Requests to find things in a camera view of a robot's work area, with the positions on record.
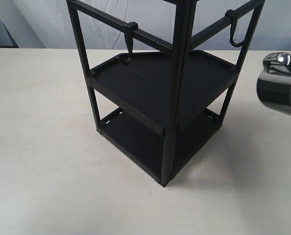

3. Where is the shiny steel mug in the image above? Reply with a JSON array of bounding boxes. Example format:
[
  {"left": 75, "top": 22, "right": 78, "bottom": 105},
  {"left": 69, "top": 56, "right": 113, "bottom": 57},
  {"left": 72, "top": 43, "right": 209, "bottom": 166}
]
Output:
[{"left": 256, "top": 52, "right": 291, "bottom": 116}]

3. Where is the black metal shelf rack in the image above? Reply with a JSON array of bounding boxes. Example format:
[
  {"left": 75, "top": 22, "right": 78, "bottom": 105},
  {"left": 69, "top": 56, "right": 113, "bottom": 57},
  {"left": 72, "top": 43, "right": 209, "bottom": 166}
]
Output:
[{"left": 67, "top": 0, "right": 265, "bottom": 186}]

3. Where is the black hook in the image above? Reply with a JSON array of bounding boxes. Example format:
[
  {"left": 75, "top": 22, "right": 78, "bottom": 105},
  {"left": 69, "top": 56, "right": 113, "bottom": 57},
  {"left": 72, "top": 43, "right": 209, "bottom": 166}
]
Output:
[
  {"left": 225, "top": 9, "right": 244, "bottom": 48},
  {"left": 121, "top": 22, "right": 138, "bottom": 65}
]

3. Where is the white wrinkled backdrop cloth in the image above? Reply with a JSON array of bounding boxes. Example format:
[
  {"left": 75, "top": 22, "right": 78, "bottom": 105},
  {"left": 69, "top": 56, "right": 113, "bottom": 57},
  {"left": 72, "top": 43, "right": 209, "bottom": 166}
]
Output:
[{"left": 0, "top": 0, "right": 291, "bottom": 50}]

